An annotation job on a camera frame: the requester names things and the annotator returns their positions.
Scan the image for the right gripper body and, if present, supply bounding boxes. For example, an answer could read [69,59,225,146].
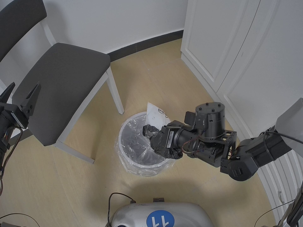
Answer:
[162,120,198,151]

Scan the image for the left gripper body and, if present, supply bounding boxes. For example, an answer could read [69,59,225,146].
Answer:
[0,103,29,130]

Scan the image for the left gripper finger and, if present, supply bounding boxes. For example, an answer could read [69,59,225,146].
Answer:
[20,81,42,121]
[0,82,16,104]

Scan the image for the black plastic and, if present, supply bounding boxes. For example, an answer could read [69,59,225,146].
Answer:
[143,124,183,160]

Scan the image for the white printed paper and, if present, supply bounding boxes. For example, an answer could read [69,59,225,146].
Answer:
[146,101,171,129]

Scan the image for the clear plastic bag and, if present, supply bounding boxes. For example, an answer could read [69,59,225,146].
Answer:
[114,111,177,177]

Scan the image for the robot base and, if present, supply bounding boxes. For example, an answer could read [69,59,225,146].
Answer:
[105,198,213,227]

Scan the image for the white trash bin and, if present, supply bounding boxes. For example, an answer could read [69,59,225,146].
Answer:
[118,111,175,177]

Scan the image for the grey and white chair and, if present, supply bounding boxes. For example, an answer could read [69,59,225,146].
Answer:
[0,0,125,164]

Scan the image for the white wardrobe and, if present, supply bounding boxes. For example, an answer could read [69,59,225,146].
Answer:
[180,0,303,222]

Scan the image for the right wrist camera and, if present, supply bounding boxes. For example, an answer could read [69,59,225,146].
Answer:
[184,111,197,130]

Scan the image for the black cable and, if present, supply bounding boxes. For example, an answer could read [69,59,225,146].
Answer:
[107,192,136,227]

